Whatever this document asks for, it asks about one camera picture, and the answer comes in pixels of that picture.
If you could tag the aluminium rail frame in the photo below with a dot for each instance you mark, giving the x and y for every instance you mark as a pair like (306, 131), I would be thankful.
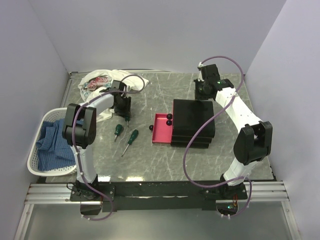
(58, 193)

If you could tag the green long screwdriver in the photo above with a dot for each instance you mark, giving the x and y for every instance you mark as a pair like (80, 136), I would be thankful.
(132, 138)

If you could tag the white floral t-shirt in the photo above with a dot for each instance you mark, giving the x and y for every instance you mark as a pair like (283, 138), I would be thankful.
(101, 79)

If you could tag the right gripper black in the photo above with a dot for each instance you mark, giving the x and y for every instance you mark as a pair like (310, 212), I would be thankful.
(197, 96)

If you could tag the green stubby screwdriver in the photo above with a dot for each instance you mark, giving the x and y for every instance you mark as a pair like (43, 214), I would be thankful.
(118, 130)

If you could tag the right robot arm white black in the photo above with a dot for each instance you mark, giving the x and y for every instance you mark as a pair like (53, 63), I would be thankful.
(254, 139)

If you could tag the white laundry basket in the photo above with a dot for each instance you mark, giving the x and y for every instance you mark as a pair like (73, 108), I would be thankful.
(32, 163)

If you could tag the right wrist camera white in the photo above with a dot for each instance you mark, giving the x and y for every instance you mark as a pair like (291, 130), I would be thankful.
(200, 66)

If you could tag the pink bottom drawer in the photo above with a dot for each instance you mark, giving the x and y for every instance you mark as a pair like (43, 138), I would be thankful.
(162, 128)

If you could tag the blue checked shirt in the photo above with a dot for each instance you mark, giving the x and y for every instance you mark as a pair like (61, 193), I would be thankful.
(53, 150)

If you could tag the black drawer cabinet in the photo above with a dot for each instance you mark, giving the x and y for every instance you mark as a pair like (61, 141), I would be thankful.
(188, 117)

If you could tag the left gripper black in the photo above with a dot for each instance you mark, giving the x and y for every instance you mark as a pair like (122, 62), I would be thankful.
(126, 111)

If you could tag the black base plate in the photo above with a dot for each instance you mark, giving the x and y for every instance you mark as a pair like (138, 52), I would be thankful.
(156, 195)

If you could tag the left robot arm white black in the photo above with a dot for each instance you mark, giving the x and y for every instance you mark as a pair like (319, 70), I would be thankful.
(80, 126)

